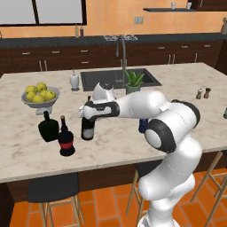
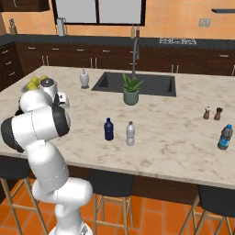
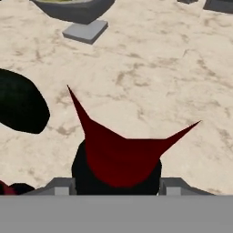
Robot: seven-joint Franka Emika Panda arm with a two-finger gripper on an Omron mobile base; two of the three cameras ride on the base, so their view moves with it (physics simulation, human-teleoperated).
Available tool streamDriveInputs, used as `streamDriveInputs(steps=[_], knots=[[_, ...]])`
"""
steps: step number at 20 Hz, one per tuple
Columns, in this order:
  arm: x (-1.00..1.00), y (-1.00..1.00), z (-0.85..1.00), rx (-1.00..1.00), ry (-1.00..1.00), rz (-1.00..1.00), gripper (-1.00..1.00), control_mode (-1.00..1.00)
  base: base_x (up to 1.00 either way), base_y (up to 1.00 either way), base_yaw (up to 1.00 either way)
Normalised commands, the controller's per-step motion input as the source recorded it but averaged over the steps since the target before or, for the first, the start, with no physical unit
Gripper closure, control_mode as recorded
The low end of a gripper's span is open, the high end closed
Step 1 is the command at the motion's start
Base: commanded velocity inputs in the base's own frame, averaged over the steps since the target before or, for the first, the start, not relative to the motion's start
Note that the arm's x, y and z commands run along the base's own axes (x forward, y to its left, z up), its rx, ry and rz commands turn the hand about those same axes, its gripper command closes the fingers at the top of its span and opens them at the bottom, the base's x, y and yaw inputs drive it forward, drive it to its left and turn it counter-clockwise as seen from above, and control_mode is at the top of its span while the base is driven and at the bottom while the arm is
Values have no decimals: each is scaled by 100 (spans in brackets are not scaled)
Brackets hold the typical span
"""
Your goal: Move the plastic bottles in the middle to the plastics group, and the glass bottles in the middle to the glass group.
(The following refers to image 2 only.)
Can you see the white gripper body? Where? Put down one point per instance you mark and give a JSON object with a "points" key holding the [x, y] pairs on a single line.
{"points": [[64, 104]]}

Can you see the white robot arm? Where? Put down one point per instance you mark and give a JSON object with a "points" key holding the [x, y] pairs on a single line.
{"points": [[46, 159]]}

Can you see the yellow-green fruit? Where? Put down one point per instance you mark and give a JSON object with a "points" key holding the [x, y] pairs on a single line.
{"points": [[31, 87], [44, 77], [34, 81]]}

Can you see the grey fruit bowl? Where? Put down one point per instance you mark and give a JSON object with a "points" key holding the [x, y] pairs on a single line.
{"points": [[24, 88]]}

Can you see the dark blue glass bottle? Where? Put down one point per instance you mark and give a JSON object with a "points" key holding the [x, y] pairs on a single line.
{"points": [[109, 130]]}

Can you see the dark brown cupboard run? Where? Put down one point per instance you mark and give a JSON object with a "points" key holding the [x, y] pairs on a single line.
{"points": [[107, 56]]}

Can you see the grey-green plant pot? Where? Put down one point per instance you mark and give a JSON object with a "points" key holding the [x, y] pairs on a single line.
{"points": [[131, 98]]}

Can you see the dark brown drawer unit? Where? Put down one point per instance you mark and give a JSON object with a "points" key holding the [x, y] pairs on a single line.
{"points": [[8, 64]]}

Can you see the green plant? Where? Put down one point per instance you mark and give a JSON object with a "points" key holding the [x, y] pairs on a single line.
{"points": [[131, 84]]}

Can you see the clear plastic bottle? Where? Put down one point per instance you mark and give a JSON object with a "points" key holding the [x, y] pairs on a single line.
{"points": [[130, 134]]}

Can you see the white small appliance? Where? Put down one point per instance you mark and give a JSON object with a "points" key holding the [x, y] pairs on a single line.
{"points": [[61, 27]]}

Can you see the black stool with wooden legs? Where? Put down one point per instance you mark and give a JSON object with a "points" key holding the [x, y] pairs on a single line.
{"points": [[111, 183], [218, 200], [12, 171]]}

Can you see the grey tap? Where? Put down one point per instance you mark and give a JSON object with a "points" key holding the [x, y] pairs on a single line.
{"points": [[135, 49]]}

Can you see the dark sink basin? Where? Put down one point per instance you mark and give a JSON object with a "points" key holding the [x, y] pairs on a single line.
{"points": [[153, 84]]}

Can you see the grey-brown bottle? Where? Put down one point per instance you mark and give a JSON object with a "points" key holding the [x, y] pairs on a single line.
{"points": [[13, 27]]}

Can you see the black-framed window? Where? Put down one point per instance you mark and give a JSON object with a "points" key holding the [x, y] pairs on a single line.
{"points": [[98, 12]]}

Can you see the olive bottle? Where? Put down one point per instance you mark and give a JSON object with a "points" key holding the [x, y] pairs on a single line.
{"points": [[132, 32]]}

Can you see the dark slim bottle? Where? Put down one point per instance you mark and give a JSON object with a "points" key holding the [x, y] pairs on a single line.
{"points": [[138, 30]]}

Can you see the dark brown island cabinet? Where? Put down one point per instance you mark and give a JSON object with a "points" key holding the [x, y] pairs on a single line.
{"points": [[159, 186]]}

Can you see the hob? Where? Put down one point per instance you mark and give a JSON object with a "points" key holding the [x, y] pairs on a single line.
{"points": [[177, 41]]}

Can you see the brown shaker with white top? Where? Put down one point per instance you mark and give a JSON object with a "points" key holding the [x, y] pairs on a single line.
{"points": [[207, 113]]}

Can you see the brown shaker with dark top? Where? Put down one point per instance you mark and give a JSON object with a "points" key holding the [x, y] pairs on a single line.
{"points": [[218, 114]]}

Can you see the grey bottle with blue label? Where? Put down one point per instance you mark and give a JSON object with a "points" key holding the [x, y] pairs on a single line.
{"points": [[225, 137]]}

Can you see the dark brown wall cupboard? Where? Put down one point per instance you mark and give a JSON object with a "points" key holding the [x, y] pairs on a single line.
{"points": [[24, 4]]}

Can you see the grey wall socket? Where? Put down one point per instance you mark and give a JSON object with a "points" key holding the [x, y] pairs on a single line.
{"points": [[204, 22]]}

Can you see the dark wall shelf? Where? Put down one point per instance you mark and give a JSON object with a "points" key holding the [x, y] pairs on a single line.
{"points": [[223, 10]]}

